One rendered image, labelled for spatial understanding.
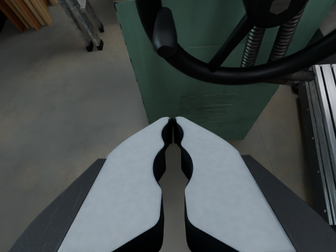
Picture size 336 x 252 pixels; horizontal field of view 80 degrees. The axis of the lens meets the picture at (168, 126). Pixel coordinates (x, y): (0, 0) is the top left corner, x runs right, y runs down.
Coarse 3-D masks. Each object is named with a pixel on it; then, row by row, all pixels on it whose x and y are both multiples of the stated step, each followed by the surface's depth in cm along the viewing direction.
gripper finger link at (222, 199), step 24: (192, 144) 9; (216, 144) 9; (192, 168) 8; (216, 168) 8; (240, 168) 8; (192, 192) 7; (216, 192) 7; (240, 192) 7; (192, 216) 6; (216, 216) 6; (240, 216) 6; (264, 216) 6; (192, 240) 6; (216, 240) 6; (240, 240) 5; (264, 240) 5; (288, 240) 5
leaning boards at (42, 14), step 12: (0, 0) 132; (12, 0) 133; (24, 0) 135; (36, 0) 137; (12, 12) 141; (24, 12) 137; (36, 12) 143; (48, 12) 157; (24, 24) 148; (36, 24) 148; (48, 24) 150
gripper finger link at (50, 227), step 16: (96, 160) 8; (80, 176) 8; (96, 176) 8; (64, 192) 7; (80, 192) 7; (48, 208) 7; (64, 208) 6; (32, 224) 6; (48, 224) 6; (64, 224) 6; (16, 240) 6; (32, 240) 6; (48, 240) 6
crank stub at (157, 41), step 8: (160, 8) 21; (168, 8) 21; (160, 16) 20; (168, 16) 20; (160, 24) 19; (168, 24) 19; (160, 32) 19; (168, 32) 19; (152, 40) 20; (160, 40) 19; (168, 40) 19; (176, 40) 19; (160, 48) 19; (168, 48) 19; (176, 48) 20; (160, 56) 20; (168, 56) 20
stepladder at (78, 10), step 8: (64, 0) 110; (72, 0) 108; (80, 0) 117; (64, 8) 111; (72, 8) 114; (80, 8) 114; (88, 8) 128; (72, 16) 116; (80, 16) 114; (96, 16) 138; (88, 24) 122; (96, 24) 138; (80, 32) 124; (88, 32) 124; (96, 32) 131; (88, 40) 133; (96, 40) 129; (88, 48) 133
